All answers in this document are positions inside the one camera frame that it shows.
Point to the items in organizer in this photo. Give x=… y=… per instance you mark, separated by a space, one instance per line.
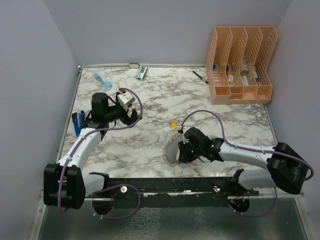
x=247 y=73

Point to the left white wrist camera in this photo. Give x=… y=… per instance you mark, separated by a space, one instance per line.
x=125 y=99

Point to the orange desk file organizer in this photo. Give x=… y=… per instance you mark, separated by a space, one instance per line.
x=237 y=63

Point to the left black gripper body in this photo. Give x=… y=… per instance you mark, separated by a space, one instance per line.
x=118 y=111

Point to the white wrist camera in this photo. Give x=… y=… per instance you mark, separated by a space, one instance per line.
x=181 y=137
x=125 y=99

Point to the yellow key tag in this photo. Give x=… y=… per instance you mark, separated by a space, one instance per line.
x=174 y=125

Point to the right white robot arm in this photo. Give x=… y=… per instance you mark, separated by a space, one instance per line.
x=277 y=166

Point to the blue packaged item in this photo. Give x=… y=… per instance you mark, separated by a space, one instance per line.
x=101 y=83

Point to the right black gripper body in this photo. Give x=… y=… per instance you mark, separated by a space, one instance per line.
x=190 y=153

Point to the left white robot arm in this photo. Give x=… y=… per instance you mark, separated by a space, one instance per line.
x=64 y=185

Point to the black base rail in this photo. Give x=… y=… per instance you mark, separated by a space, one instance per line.
x=172 y=192

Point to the beige wall clip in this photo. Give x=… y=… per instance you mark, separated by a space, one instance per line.
x=134 y=65

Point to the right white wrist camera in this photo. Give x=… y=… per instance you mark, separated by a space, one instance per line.
x=181 y=137

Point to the light blue white stapler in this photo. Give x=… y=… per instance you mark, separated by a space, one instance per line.
x=142 y=70

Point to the black pen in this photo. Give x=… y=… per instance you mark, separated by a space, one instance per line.
x=200 y=77

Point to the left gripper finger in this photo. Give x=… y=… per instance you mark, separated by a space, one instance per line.
x=132 y=118
x=124 y=120

